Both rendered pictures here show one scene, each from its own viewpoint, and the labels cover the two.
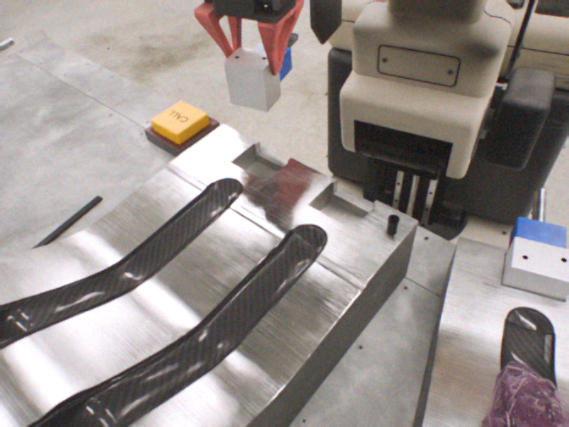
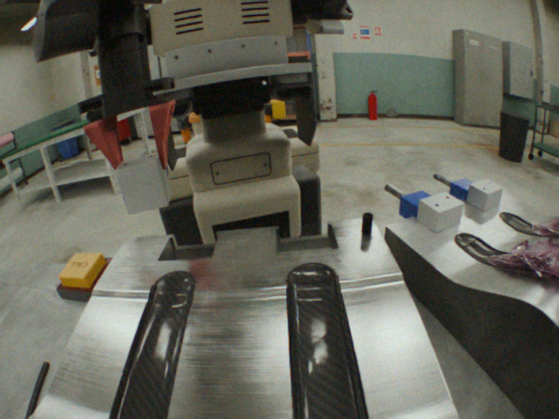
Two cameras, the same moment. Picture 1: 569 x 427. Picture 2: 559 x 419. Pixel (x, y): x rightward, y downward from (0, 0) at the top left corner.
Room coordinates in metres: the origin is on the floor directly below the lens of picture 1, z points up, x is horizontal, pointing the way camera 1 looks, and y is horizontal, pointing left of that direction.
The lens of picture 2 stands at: (0.16, 0.10, 1.03)
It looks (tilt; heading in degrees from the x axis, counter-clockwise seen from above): 28 degrees down; 317
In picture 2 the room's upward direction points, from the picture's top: 6 degrees counter-clockwise
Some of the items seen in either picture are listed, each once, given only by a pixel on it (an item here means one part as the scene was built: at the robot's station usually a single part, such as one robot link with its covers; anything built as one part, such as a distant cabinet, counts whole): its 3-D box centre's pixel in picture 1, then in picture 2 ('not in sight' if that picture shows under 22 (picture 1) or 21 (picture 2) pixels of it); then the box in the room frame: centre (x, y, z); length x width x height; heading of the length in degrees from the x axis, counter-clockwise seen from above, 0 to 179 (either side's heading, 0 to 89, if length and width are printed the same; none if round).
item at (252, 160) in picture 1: (263, 172); (194, 260); (0.38, 0.01, 0.87); 0.05 x 0.05 x 0.04; 44
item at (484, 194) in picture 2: not in sight; (461, 189); (0.20, -0.34, 0.86); 0.13 x 0.05 x 0.05; 152
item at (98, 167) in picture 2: not in sight; (68, 155); (4.54, -0.06, 0.51); 2.40 x 1.13 x 1.02; 42
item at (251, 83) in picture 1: (273, 59); (150, 170); (0.50, -0.01, 0.94); 0.13 x 0.05 x 0.05; 148
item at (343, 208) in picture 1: (342, 215); (306, 253); (0.30, -0.06, 0.87); 0.05 x 0.05 x 0.04; 44
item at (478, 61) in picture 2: not in sight; (480, 80); (0.61, -6.09, 0.98); 1.00 x 0.47 x 1.95; 38
